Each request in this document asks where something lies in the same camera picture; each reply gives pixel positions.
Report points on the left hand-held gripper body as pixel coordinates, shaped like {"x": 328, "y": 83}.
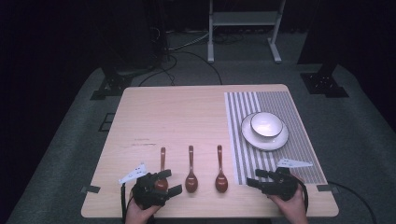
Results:
{"x": 146, "y": 191}

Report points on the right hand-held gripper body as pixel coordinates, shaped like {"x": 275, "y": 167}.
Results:
{"x": 281, "y": 185}

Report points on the brown wooden spoon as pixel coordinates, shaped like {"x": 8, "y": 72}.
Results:
{"x": 191, "y": 183}
{"x": 221, "y": 183}
{"x": 162, "y": 158}

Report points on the person's left hand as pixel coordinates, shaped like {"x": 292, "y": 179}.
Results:
{"x": 138, "y": 214}

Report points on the person's right hand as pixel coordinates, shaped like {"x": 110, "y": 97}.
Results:
{"x": 294, "y": 210}

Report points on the grey striped placemat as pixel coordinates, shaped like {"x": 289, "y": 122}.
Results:
{"x": 243, "y": 165}

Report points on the white plate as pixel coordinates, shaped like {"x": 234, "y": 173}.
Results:
{"x": 264, "y": 143}

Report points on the grey tape piece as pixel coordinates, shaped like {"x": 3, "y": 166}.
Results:
{"x": 326, "y": 187}
{"x": 91, "y": 188}

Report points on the white bowl with dark rim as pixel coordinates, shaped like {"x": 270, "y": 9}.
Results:
{"x": 266, "y": 125}

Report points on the black metal stand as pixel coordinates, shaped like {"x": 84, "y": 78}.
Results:
{"x": 325, "y": 84}
{"x": 113, "y": 84}

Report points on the white metal stand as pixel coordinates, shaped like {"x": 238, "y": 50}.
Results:
{"x": 244, "y": 18}

